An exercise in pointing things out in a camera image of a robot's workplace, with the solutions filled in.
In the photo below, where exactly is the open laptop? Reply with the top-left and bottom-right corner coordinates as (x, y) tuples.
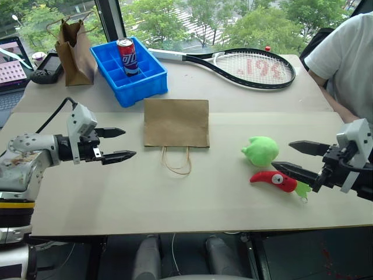
(0, 36), (34, 129)

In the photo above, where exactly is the green plush toy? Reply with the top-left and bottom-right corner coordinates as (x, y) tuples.
(240, 135), (280, 168)

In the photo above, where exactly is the white thin cable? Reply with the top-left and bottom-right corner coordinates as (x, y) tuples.
(171, 232), (179, 275)

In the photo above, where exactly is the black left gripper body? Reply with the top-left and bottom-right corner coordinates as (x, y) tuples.
(76, 129), (104, 163)

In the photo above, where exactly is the blue plastic divided bin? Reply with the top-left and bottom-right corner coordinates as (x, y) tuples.
(89, 36), (169, 108)

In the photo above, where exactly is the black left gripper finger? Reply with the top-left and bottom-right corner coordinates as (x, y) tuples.
(100, 150), (137, 166)
(96, 127), (126, 139)

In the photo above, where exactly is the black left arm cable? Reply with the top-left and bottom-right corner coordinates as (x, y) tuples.
(36, 97), (79, 134)

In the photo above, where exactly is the red blue soda can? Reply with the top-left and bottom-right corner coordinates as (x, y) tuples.
(116, 37), (140, 78)

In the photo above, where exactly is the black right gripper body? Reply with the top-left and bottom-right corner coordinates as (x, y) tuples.
(313, 143), (365, 194)

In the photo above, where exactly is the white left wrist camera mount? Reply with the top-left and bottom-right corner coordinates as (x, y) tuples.
(66, 103), (98, 165)

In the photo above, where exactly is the black handheld game console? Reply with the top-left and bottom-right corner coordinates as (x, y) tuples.
(30, 51), (64, 85)

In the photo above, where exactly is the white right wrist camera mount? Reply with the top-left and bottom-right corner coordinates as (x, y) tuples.
(336, 118), (373, 194)

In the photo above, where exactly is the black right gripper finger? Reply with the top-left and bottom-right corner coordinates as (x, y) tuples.
(270, 161), (321, 187)
(288, 140), (333, 158)

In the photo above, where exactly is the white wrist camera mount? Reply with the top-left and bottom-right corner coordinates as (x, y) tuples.
(66, 103), (98, 165)
(336, 118), (373, 194)

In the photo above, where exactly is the person in white shirt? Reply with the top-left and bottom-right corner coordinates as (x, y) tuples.
(304, 11), (373, 131)

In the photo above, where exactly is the red chili plush toy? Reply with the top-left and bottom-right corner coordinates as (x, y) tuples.
(249, 170), (312, 204)

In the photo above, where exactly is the white paper cup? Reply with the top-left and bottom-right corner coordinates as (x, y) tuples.
(31, 51), (47, 71)

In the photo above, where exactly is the grey right robot leg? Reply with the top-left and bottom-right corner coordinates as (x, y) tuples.
(205, 236), (248, 277)

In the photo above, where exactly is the black white tennis racket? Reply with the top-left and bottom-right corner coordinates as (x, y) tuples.
(147, 47), (296, 92)

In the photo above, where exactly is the flat brown paper bag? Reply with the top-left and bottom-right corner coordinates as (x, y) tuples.
(143, 98), (210, 176)

